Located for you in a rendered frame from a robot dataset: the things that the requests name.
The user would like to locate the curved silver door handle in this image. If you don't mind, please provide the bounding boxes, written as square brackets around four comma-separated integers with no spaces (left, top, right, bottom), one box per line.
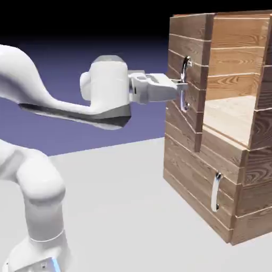
[210,171,223,213]
[179,55,194,113]

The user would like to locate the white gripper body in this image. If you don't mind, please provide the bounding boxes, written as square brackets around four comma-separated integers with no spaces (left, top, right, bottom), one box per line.
[140,73,179,105]

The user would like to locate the wooden cabinet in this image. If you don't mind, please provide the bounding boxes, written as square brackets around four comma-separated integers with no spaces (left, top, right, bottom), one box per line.
[163,11,272,247]

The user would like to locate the wooden cabinet door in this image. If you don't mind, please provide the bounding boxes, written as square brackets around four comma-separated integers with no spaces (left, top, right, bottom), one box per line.
[165,13,216,153]
[163,110,249,246]

